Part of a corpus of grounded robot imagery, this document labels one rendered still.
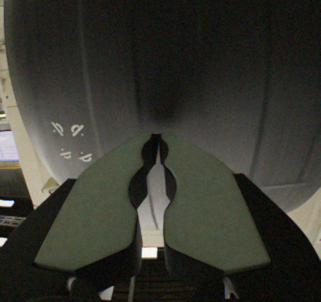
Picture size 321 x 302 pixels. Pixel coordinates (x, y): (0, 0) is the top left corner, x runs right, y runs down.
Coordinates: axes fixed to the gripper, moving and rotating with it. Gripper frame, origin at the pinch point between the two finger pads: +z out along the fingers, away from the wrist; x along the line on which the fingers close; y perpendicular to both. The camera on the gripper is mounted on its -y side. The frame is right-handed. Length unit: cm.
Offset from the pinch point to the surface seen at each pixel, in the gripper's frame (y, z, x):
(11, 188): 721, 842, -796
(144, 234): 56, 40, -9
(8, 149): 183, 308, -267
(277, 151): 2.6, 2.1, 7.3
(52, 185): 49, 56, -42
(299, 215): 32.0, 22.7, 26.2
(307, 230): 31.6, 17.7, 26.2
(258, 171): 4.2, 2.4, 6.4
